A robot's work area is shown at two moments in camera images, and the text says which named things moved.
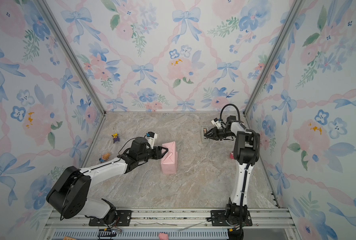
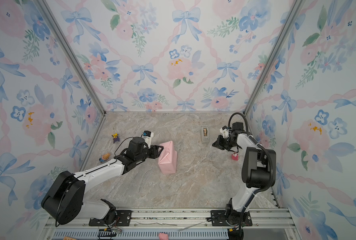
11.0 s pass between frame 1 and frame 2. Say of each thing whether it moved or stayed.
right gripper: moved
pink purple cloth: stayed
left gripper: stayed
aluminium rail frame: stayed
